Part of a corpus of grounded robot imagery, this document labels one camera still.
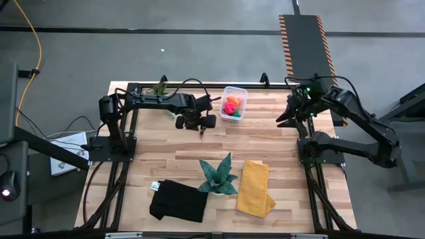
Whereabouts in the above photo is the yellow folded cloth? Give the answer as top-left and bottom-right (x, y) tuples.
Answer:
(235, 160), (277, 219)

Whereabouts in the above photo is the clear plastic tupperware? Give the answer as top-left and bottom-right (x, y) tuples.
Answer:
(219, 86), (249, 123)

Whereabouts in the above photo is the green snake plant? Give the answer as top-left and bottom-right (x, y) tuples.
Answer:
(197, 152), (239, 196)

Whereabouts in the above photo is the yellow cable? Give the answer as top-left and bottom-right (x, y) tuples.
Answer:
(12, 0), (43, 127)

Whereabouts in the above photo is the black folded cloth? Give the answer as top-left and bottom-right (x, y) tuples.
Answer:
(149, 179), (209, 224)

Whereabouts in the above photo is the grey side table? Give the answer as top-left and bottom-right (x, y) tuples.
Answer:
(378, 82), (425, 193)

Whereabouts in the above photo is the black striped-edge floor mat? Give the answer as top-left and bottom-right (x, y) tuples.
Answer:
(278, 14), (349, 127)

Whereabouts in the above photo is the black computer mouse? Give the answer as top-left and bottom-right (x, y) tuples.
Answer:
(0, 170), (21, 202)

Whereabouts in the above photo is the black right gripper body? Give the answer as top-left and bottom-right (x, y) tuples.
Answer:
(286, 82), (330, 137)

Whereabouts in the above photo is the white paper booklet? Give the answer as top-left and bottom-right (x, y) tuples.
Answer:
(49, 131), (98, 177)

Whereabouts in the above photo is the grey side desk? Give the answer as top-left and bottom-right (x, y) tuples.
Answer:
(0, 62), (31, 227)

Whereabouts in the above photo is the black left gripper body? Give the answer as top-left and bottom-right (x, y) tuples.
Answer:
(175, 94), (218, 131)

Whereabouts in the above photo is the black aluminium rig frame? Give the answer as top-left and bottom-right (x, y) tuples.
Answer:
(74, 73), (358, 233)

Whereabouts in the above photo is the succulent plant in black pot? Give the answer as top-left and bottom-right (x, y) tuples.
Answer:
(151, 82), (177, 121)

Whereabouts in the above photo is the black diagonal beam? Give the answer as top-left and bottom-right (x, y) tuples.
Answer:
(13, 125), (91, 172)

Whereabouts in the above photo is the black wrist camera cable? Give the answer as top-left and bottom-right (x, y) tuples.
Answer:
(284, 75), (363, 114)
(114, 78), (222, 102)

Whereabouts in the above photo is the black cable bracket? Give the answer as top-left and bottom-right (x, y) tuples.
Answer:
(18, 67), (41, 80)

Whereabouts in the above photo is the silver metal bracket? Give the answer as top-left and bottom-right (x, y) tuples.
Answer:
(105, 232), (144, 239)
(291, 233), (328, 239)

